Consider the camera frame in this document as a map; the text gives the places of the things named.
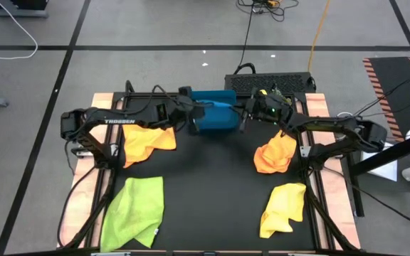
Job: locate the white paper sheet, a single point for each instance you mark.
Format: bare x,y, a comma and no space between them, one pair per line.
383,170

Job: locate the black metal beam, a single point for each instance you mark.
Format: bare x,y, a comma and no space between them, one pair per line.
393,151

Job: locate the lime green microfiber towel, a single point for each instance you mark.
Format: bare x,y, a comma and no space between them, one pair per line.
134,209

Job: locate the grey stand base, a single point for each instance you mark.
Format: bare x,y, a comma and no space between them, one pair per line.
13,14

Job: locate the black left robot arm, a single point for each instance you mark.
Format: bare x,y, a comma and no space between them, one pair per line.
119,121

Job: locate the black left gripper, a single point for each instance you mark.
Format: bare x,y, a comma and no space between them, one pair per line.
182,110

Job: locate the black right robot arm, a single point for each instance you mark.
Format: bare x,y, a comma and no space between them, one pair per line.
333,124

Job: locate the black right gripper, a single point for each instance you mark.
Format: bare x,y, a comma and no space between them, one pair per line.
269,108

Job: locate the teal plastic bin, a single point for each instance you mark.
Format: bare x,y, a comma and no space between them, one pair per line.
212,95

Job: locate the small potted succulent plant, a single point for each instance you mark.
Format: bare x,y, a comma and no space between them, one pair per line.
279,93

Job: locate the yellow microfiber towel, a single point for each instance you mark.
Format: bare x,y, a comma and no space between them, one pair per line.
283,206

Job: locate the black perforated computer tower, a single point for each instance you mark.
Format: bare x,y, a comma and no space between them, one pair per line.
297,82

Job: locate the black hazard striped mat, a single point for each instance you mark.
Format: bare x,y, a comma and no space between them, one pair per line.
390,74

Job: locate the white metal bracket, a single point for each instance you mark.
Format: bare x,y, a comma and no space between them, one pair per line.
110,254
303,254

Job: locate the orange microfiber towel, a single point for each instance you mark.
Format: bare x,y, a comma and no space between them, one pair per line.
144,142
274,153

